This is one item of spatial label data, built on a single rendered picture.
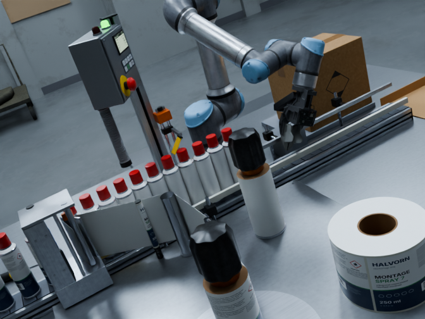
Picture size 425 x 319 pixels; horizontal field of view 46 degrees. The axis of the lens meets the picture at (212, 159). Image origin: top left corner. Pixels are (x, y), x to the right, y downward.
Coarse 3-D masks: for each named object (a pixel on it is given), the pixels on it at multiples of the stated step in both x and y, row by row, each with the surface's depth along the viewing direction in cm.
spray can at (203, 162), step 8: (192, 144) 151; (200, 144) 150; (200, 152) 150; (200, 160) 150; (208, 160) 151; (200, 168) 152; (208, 168) 152; (200, 176) 153; (208, 176) 153; (208, 184) 154; (216, 184) 155; (208, 192) 155; (216, 192) 155
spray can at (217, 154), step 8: (208, 136) 153; (208, 144) 153; (216, 144) 152; (208, 152) 153; (216, 152) 152; (224, 152) 155; (216, 160) 153; (224, 160) 154; (216, 168) 155; (224, 168) 155; (216, 176) 157; (224, 176) 156; (224, 184) 157; (232, 184) 158
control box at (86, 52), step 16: (112, 32) 137; (80, 48) 131; (96, 48) 131; (112, 48) 135; (128, 48) 146; (80, 64) 133; (96, 64) 133; (112, 64) 133; (96, 80) 135; (112, 80) 134; (96, 96) 137; (112, 96) 136; (128, 96) 139
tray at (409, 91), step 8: (416, 80) 199; (424, 80) 201; (400, 88) 197; (408, 88) 198; (416, 88) 200; (424, 88) 199; (384, 96) 195; (392, 96) 196; (400, 96) 198; (408, 96) 197; (416, 96) 195; (424, 96) 193; (384, 104) 195; (408, 104) 190; (416, 104) 188; (424, 104) 186; (416, 112) 183; (424, 112) 181
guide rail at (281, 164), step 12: (384, 108) 174; (396, 108) 176; (360, 120) 171; (372, 120) 173; (336, 132) 168; (348, 132) 170; (312, 144) 166; (324, 144) 167; (288, 156) 163; (300, 156) 164; (276, 168) 161; (228, 192) 156
